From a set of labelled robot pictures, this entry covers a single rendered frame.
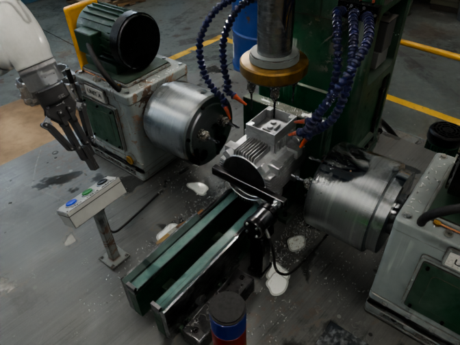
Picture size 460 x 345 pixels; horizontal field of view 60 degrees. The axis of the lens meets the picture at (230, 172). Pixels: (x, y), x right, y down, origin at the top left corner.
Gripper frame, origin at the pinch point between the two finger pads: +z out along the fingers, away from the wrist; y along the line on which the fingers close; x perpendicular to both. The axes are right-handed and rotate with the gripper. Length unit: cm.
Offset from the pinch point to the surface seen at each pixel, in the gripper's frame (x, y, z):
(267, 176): -31.0, 30.0, 23.0
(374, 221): -61, 28, 32
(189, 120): -7.5, 30.3, 4.7
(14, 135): 215, 45, 14
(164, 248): -13.0, 0.9, 29.0
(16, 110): 244, 64, 2
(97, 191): -3.2, -3.7, 8.0
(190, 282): -25.6, -3.1, 33.9
